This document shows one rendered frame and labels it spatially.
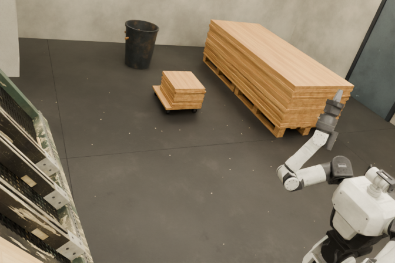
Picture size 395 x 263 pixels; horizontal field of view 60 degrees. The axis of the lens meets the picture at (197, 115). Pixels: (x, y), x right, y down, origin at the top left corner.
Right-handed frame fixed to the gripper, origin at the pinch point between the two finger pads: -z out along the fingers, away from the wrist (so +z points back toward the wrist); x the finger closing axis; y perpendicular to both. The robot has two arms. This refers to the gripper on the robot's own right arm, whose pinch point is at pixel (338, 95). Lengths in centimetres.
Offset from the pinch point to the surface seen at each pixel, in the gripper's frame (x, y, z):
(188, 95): -268, 67, 49
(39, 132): -51, 150, 87
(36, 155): -9, 132, 84
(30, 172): 18, 123, 82
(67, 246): 30, 94, 101
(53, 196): 6, 113, 95
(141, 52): -370, 157, 21
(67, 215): 5, 104, 103
